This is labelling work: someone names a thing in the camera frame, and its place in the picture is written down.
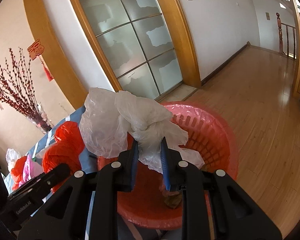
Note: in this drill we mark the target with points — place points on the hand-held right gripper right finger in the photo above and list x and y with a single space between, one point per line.
165 166

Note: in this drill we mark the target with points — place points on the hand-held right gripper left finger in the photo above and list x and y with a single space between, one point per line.
134 162

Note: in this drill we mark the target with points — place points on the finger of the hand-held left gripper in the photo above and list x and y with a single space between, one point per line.
48 180

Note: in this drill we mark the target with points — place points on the red plastic basket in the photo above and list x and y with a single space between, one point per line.
215 142

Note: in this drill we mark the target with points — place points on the pink plastic bag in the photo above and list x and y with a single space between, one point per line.
31 167

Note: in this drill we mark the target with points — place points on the small red plastic bag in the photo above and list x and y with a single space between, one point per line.
17 171

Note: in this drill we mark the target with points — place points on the brown crumpled paper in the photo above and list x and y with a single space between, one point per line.
173 201

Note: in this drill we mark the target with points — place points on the small white plastic bag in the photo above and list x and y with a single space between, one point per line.
12 155

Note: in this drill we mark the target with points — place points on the glass vase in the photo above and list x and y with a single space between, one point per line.
41 120

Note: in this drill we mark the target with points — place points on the red berry branches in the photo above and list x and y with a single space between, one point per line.
15 87

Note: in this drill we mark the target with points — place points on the frosted glass sliding door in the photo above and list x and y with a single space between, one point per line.
130 42

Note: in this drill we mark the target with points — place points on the wooden stair railing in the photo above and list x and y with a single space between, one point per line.
281 35

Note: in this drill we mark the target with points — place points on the red knot wall ornament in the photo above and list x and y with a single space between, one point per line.
36 50

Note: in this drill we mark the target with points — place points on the wooden door frame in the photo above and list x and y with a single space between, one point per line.
47 42

